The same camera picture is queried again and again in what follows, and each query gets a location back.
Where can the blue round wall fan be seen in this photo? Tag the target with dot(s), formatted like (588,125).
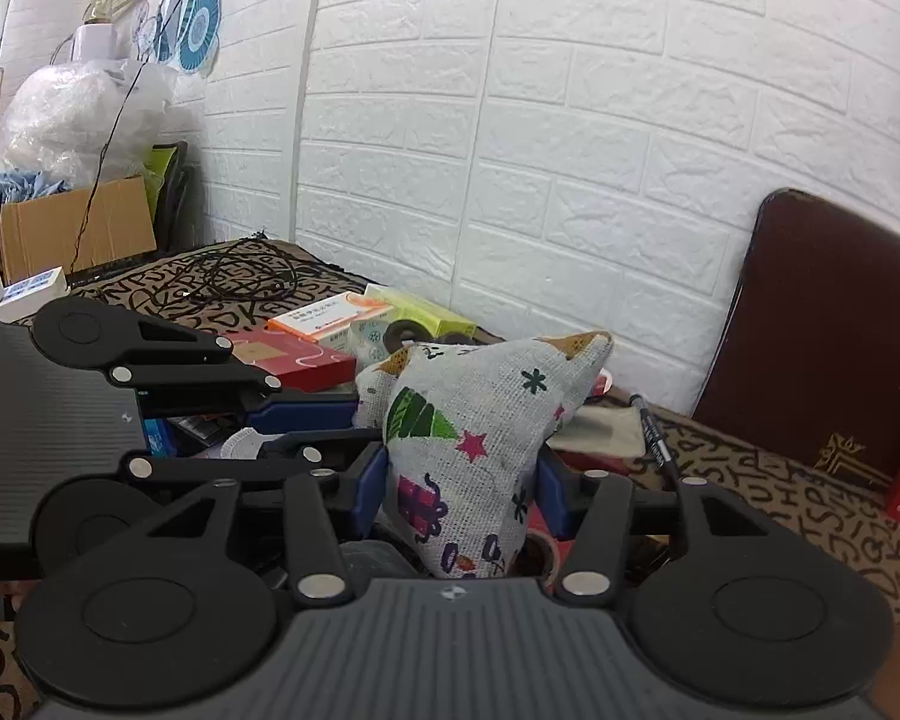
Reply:
(197,36)

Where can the red flat box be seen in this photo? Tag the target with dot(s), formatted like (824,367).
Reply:
(297,363)

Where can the dark brown wooden board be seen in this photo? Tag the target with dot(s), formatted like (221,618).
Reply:
(808,364)

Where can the orange white medicine box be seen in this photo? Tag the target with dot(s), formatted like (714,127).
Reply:
(329,318)

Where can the white potted plant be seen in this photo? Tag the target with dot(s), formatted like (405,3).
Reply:
(95,39)

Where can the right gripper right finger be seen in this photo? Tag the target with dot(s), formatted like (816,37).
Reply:
(592,510)

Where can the clear plastic bag bundle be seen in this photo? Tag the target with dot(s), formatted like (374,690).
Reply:
(87,122)

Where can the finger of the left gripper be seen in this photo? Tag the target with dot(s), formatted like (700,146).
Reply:
(84,512)
(175,371)

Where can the yellow green toy car box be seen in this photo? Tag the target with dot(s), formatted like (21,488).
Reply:
(418,320)

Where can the white power strip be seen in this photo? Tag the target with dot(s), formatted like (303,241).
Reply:
(25,298)

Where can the cardboard box left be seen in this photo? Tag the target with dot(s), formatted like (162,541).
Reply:
(61,230)

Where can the christmas print fabric pouch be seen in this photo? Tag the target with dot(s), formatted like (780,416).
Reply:
(463,426)

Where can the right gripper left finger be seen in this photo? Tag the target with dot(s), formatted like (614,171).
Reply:
(330,524)

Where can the black marker pen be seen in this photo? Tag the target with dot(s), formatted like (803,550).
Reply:
(655,442)

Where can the letter print brown cloth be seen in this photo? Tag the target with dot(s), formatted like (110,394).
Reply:
(230,286)

